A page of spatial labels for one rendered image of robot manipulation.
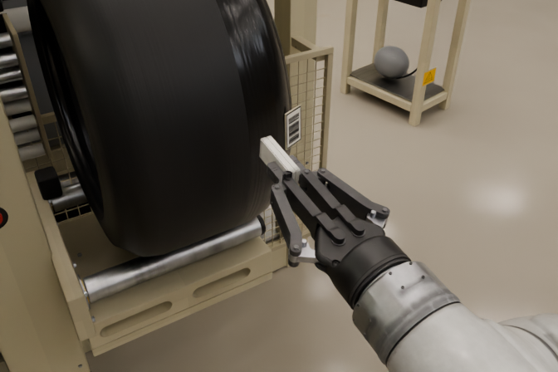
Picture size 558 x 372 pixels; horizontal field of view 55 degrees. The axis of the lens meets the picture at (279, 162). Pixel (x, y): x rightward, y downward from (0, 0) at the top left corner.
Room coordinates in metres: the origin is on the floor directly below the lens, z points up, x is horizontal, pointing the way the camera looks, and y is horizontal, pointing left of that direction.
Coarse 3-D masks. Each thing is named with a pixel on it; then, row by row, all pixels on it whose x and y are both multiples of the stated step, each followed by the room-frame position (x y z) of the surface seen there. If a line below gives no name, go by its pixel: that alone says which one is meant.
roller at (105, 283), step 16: (256, 224) 0.78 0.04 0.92; (208, 240) 0.73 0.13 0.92; (224, 240) 0.74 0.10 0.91; (240, 240) 0.75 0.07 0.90; (160, 256) 0.69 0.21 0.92; (176, 256) 0.69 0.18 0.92; (192, 256) 0.70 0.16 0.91; (208, 256) 0.72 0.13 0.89; (96, 272) 0.65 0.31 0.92; (112, 272) 0.65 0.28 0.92; (128, 272) 0.65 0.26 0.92; (144, 272) 0.66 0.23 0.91; (160, 272) 0.67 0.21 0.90; (96, 288) 0.62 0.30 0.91; (112, 288) 0.63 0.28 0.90
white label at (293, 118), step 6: (294, 108) 0.69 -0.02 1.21; (300, 108) 0.70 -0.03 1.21; (288, 114) 0.68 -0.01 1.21; (294, 114) 0.69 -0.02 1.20; (300, 114) 0.70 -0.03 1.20; (288, 120) 0.68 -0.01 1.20; (294, 120) 0.69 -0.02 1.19; (300, 120) 0.70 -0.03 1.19; (288, 126) 0.68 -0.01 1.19; (294, 126) 0.69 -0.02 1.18; (300, 126) 0.70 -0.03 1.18; (288, 132) 0.68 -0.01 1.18; (294, 132) 0.69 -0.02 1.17; (300, 132) 0.70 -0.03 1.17; (288, 138) 0.68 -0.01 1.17; (294, 138) 0.69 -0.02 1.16; (300, 138) 0.70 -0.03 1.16; (288, 144) 0.68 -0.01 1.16
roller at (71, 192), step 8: (72, 184) 0.90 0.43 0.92; (80, 184) 0.90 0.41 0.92; (64, 192) 0.87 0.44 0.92; (72, 192) 0.88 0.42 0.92; (80, 192) 0.88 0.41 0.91; (56, 200) 0.86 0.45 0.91; (64, 200) 0.86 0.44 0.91; (72, 200) 0.87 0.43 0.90; (80, 200) 0.87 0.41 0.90; (56, 208) 0.85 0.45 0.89; (64, 208) 0.86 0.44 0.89
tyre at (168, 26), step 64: (64, 0) 0.67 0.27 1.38; (128, 0) 0.66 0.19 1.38; (192, 0) 0.69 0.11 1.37; (256, 0) 0.74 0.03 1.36; (64, 64) 1.01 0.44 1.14; (128, 64) 0.61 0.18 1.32; (192, 64) 0.63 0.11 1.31; (256, 64) 0.67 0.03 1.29; (64, 128) 0.91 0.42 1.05; (128, 128) 0.57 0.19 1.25; (192, 128) 0.60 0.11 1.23; (256, 128) 0.64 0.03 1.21; (128, 192) 0.57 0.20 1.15; (192, 192) 0.59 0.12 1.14; (256, 192) 0.65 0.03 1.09
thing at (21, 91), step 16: (0, 16) 1.14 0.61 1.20; (0, 32) 1.14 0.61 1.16; (16, 32) 1.03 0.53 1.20; (0, 48) 1.03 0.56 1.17; (16, 48) 1.02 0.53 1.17; (0, 64) 1.01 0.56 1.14; (16, 64) 1.02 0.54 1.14; (0, 80) 1.01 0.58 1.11; (16, 80) 1.03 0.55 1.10; (16, 96) 1.01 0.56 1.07; (32, 96) 1.03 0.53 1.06; (16, 112) 1.02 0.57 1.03; (32, 112) 1.09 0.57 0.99; (16, 128) 1.00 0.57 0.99; (32, 128) 1.04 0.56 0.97; (32, 144) 1.03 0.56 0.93; (48, 144) 1.03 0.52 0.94
